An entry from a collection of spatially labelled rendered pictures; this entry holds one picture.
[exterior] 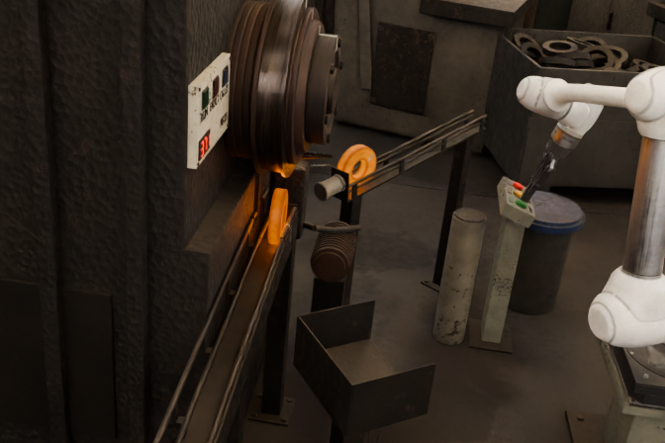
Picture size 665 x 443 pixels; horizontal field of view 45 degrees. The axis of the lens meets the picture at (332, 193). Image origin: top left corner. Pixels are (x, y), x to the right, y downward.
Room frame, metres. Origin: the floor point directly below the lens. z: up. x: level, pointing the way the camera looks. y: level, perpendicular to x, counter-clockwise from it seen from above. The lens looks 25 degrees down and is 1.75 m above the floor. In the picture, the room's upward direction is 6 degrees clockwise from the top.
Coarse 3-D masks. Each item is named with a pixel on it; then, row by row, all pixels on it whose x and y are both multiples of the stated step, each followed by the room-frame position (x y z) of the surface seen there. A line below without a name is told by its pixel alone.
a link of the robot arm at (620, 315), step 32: (640, 96) 1.91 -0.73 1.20; (640, 128) 1.94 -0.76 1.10; (640, 160) 1.94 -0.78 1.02; (640, 192) 1.91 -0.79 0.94; (640, 224) 1.89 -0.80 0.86; (640, 256) 1.87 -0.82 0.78; (608, 288) 1.89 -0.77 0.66; (640, 288) 1.83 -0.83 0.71; (608, 320) 1.81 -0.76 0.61; (640, 320) 1.80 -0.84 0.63
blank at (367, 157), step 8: (360, 144) 2.46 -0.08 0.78; (344, 152) 2.42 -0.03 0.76; (352, 152) 2.41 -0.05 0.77; (360, 152) 2.43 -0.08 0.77; (368, 152) 2.46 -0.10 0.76; (344, 160) 2.40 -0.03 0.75; (352, 160) 2.41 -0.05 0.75; (360, 160) 2.47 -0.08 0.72; (368, 160) 2.46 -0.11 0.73; (344, 168) 2.38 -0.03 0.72; (352, 168) 2.41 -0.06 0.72; (360, 168) 2.47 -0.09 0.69; (368, 168) 2.46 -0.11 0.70; (352, 176) 2.41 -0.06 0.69; (360, 176) 2.44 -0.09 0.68
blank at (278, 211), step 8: (280, 192) 1.97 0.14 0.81; (272, 200) 1.94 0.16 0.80; (280, 200) 1.94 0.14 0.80; (272, 208) 1.92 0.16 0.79; (280, 208) 1.92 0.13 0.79; (272, 216) 1.91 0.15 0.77; (280, 216) 1.91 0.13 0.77; (272, 224) 1.90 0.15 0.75; (280, 224) 1.90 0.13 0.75; (272, 232) 1.90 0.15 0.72; (280, 232) 1.92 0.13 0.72; (272, 240) 1.91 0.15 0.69
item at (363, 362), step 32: (320, 320) 1.55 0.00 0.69; (352, 320) 1.60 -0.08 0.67; (320, 352) 1.42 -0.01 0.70; (352, 352) 1.57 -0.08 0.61; (320, 384) 1.41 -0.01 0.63; (352, 384) 1.30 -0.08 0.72; (384, 384) 1.34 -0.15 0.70; (416, 384) 1.38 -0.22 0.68; (352, 416) 1.31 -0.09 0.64; (384, 416) 1.34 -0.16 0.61; (416, 416) 1.39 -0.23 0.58
